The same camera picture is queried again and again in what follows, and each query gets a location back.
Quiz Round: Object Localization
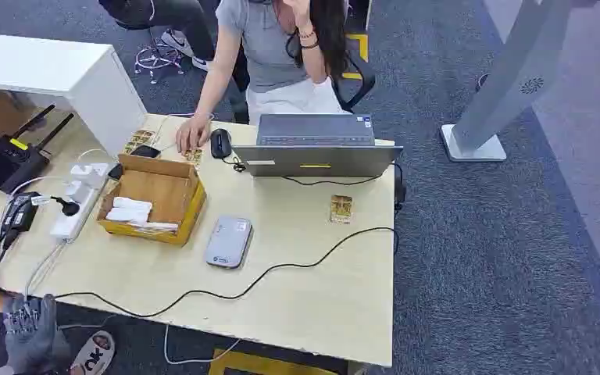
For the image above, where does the black mouse cable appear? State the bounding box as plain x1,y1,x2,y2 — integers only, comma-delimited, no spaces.
221,154,248,174

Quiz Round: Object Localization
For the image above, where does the black smartphone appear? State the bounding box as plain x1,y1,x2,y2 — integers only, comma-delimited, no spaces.
129,144,163,160

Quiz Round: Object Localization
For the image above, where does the wooden card box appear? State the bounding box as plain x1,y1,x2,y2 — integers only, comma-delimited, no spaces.
96,152,209,248

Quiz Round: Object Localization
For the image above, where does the white cabinet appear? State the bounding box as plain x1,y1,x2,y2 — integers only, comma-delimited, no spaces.
0,31,148,159

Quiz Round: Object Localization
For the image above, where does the black power adapter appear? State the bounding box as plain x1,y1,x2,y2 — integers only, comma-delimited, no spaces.
0,191,42,235

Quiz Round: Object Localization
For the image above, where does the person in dark trousers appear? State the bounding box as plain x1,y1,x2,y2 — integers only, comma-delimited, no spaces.
97,0,217,73

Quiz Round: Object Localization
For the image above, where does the thin white cable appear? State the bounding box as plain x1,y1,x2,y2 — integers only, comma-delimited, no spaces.
23,240,69,297

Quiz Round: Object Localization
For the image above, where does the person's left hand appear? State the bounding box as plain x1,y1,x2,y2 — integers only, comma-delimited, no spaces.
282,0,313,31

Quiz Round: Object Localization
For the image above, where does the yellow floor marking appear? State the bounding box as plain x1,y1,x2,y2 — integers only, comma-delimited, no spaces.
341,32,370,82

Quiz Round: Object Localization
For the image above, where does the grey laptop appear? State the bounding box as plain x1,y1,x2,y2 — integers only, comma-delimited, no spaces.
231,113,405,179

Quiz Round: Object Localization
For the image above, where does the black plug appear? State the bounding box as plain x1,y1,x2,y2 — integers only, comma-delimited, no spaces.
50,195,81,218

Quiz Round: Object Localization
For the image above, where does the black computer mouse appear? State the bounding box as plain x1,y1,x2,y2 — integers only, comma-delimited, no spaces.
209,128,233,160

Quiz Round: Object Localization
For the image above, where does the white floor stand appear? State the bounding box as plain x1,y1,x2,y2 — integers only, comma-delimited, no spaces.
439,0,575,163

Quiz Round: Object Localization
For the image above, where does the seated person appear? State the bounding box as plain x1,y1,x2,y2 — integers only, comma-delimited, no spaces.
175,0,352,154

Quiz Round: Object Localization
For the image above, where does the white slipper with black print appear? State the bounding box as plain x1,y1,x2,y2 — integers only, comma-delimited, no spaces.
69,330,116,375

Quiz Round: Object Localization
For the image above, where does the black office chair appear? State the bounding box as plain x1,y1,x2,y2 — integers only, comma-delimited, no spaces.
231,28,377,124

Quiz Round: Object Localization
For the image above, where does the black laptop cable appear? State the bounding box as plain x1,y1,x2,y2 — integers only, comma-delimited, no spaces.
281,161,408,213

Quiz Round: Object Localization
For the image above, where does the grey card reader device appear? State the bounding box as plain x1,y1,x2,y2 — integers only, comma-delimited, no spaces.
203,216,254,270

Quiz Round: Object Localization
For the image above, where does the person's right hand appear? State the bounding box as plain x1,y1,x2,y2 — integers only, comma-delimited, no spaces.
175,113,213,154

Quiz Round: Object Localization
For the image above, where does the black router with antennas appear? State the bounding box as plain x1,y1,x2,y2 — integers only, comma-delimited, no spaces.
0,104,75,195

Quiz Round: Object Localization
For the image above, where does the long black cable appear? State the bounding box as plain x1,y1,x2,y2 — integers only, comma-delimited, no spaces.
53,226,400,320

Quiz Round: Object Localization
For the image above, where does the white power strip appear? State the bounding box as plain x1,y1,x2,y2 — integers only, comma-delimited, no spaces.
49,162,111,244

